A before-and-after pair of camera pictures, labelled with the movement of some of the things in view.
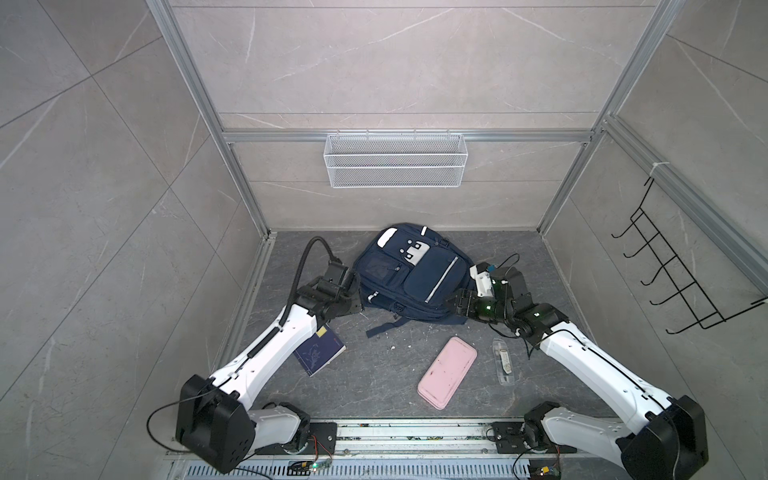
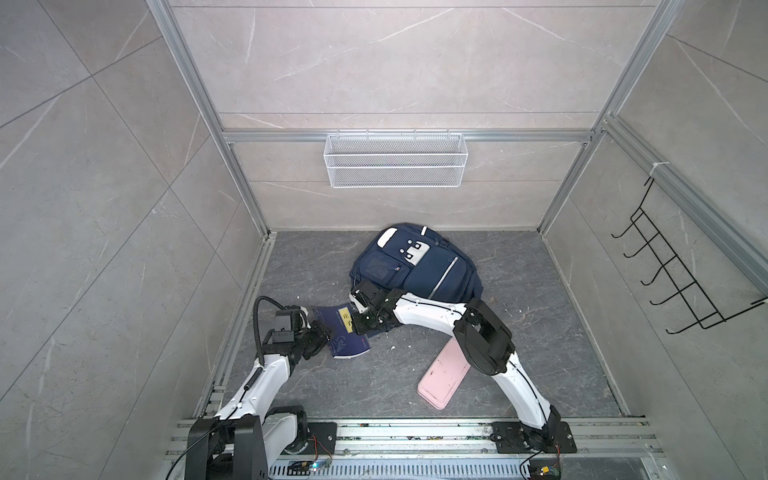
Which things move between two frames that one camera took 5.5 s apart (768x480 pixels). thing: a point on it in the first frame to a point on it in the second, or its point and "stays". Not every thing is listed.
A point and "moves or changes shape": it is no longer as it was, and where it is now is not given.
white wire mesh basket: [395, 160] stays
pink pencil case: [446, 373] stays
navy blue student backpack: [407, 271] stays
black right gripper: [465, 296] to [359, 327]
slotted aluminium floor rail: [416, 450] stays
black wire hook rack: [690, 296] stays
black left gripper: [357, 293] to [322, 334]
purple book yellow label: [318, 351] moves or changes shape
